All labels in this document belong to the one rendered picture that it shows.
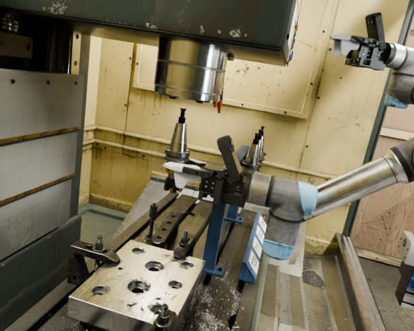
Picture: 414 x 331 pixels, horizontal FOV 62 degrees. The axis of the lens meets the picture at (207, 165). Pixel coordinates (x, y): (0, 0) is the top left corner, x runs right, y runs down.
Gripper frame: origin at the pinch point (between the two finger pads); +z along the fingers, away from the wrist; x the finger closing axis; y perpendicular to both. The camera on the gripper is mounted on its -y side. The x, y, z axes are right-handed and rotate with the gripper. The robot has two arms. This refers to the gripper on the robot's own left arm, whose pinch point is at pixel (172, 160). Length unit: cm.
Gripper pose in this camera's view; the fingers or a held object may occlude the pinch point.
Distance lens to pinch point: 86.2
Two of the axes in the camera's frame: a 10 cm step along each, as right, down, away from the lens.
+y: -1.7, 9.5, 2.5
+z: -9.6, -2.1, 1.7
